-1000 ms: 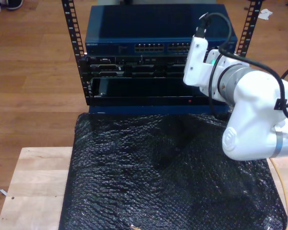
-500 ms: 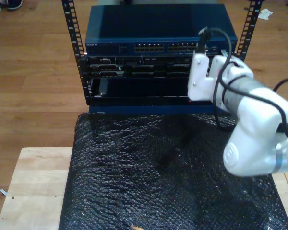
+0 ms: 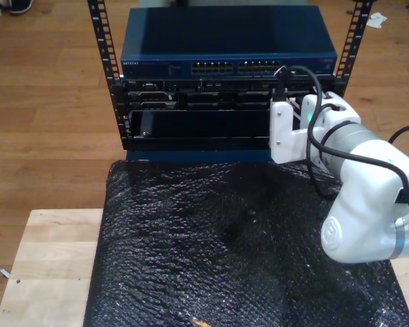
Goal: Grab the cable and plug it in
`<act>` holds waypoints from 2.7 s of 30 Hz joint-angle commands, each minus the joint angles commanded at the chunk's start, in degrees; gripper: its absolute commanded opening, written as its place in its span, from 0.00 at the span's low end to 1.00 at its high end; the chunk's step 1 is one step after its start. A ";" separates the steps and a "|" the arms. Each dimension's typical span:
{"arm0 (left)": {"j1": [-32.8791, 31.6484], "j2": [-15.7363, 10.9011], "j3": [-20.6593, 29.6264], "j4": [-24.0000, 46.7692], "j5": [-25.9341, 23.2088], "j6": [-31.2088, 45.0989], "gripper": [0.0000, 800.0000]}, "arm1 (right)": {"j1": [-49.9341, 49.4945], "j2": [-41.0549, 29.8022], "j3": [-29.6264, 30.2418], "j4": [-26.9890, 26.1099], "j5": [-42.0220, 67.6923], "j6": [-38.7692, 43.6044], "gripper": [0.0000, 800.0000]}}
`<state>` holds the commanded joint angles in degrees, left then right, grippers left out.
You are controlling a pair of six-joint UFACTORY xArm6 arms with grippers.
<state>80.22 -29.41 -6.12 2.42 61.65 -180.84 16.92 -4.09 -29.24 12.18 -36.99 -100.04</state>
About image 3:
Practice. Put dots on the black rack server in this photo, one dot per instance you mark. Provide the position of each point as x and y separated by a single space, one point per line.
208 98

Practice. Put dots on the black rack shelf tray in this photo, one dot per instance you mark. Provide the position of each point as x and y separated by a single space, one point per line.
208 143

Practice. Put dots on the white crumpled paper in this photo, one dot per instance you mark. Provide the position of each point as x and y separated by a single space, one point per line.
376 21

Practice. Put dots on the blue base panel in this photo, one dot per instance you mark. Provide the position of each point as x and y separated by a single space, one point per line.
191 155

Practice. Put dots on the black bubble wrap mat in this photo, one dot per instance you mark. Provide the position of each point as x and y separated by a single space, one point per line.
208 255

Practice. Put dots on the blue network switch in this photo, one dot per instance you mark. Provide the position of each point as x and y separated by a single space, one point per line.
225 34

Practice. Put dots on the black rack frame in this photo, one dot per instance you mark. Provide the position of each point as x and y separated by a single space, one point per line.
117 102

